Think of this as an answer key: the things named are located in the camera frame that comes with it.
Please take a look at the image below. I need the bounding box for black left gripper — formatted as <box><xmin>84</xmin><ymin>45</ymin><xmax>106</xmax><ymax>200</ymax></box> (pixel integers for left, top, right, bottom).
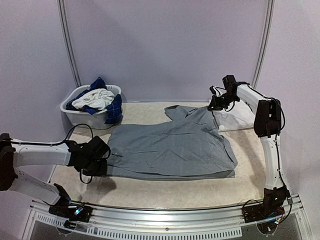
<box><xmin>82</xmin><ymin>157</ymin><xmax>107</xmax><ymax>177</ymax></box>

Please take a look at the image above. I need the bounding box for white and green raglan shirt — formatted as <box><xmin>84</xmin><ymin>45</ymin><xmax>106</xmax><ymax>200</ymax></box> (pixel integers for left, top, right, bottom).
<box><xmin>212</xmin><ymin>100</ymin><xmax>255</xmax><ymax>132</ymax></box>

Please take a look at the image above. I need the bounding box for grey garment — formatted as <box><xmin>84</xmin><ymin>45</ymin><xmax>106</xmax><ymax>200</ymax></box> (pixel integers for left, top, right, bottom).
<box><xmin>107</xmin><ymin>105</ymin><xmax>238</xmax><ymax>181</ymax></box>

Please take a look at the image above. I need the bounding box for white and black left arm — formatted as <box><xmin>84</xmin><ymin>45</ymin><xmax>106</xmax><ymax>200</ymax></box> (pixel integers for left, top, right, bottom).
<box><xmin>0</xmin><ymin>133</ymin><xmax>111</xmax><ymax>217</ymax></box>

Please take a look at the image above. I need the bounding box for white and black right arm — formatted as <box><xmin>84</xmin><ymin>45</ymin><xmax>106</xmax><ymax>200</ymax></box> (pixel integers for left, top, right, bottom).
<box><xmin>207</xmin><ymin>82</ymin><xmax>291</xmax><ymax>218</ymax></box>

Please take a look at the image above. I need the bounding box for white plastic laundry basket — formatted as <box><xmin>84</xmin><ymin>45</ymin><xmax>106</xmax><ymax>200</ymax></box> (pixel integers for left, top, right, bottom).
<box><xmin>60</xmin><ymin>84</ymin><xmax>123</xmax><ymax>130</ymax></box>

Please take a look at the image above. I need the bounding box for blue plaid garment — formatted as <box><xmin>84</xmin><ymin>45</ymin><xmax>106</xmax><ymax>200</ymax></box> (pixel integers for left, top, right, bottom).
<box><xmin>66</xmin><ymin>76</ymin><xmax>122</xmax><ymax>124</ymax></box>

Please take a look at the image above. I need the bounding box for white garment in basket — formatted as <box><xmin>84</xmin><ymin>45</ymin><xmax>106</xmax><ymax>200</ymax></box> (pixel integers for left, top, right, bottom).
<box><xmin>71</xmin><ymin>88</ymin><xmax>115</xmax><ymax>114</ymax></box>

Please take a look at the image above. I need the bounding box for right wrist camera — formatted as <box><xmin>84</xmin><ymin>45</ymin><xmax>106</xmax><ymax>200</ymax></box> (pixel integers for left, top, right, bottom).
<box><xmin>209</xmin><ymin>75</ymin><xmax>238</xmax><ymax>95</ymax></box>

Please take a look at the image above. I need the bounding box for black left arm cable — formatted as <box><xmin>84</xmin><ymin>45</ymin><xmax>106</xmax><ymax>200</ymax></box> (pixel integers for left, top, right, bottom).
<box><xmin>0</xmin><ymin>123</ymin><xmax>96</xmax><ymax>185</ymax></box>

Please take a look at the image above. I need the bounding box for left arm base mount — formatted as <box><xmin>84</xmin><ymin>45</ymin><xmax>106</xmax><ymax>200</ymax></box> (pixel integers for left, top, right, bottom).
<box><xmin>48</xmin><ymin>199</ymin><xmax>93</xmax><ymax>226</ymax></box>

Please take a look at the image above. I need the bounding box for right aluminium corner post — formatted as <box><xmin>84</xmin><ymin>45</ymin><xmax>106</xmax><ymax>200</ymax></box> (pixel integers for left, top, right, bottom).
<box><xmin>251</xmin><ymin>0</ymin><xmax>275</xmax><ymax>88</ymax></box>

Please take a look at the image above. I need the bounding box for aluminium corner post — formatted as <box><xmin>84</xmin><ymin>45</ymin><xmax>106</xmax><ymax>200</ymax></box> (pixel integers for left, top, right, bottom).
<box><xmin>251</xmin><ymin>0</ymin><xmax>275</xmax><ymax>88</ymax></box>
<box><xmin>57</xmin><ymin>0</ymin><xmax>82</xmax><ymax>88</ymax></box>

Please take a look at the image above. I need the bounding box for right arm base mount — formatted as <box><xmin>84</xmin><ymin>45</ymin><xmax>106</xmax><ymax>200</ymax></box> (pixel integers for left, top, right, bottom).
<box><xmin>241</xmin><ymin>199</ymin><xmax>286</xmax><ymax>235</ymax></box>

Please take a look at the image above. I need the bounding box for aluminium front rail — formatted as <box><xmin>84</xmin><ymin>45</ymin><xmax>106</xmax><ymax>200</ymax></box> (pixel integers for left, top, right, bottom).
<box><xmin>22</xmin><ymin>195</ymin><xmax>313</xmax><ymax>240</ymax></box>

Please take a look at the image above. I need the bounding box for left aluminium corner post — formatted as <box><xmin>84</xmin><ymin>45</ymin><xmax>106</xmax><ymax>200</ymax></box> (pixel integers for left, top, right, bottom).
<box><xmin>57</xmin><ymin>0</ymin><xmax>82</xmax><ymax>88</ymax></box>

